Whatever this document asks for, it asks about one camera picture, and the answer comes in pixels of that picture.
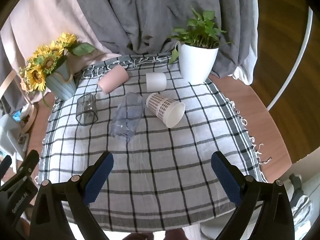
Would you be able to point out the brown patterned paper cup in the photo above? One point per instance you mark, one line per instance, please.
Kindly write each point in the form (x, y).
(160, 105)

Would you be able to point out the pink cup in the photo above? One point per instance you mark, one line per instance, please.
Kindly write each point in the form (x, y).
(112, 80)

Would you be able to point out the grey transparent cup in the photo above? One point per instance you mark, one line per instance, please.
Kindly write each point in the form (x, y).
(86, 107)

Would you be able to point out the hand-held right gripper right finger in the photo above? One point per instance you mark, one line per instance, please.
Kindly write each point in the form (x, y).
(226, 177)

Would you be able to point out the checked grey white tablecloth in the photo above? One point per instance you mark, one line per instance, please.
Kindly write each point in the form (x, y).
(160, 155)

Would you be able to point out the white cup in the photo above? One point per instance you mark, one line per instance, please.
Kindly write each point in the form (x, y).
(156, 82)

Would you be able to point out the sunflowers in blue pot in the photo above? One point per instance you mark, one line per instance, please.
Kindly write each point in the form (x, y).
(61, 85)

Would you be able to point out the pink cloth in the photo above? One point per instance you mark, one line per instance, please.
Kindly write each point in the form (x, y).
(50, 12)

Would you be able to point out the grey curtain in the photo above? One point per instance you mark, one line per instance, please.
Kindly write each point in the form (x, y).
(150, 17)

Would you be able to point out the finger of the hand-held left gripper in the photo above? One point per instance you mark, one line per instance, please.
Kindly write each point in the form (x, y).
(28, 162)
(5, 166)

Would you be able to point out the grey white crumpled cloth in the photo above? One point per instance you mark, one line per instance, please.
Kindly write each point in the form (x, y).
(300, 200)

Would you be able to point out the green plant in white pot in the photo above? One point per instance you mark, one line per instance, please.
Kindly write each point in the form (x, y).
(196, 62)

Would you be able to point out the clear bluish plastic cup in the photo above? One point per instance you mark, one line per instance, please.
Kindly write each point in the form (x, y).
(126, 120)

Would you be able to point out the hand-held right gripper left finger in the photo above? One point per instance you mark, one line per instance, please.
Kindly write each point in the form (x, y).
(98, 177)

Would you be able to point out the white curved tube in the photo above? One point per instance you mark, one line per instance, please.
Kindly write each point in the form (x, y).
(303, 45)

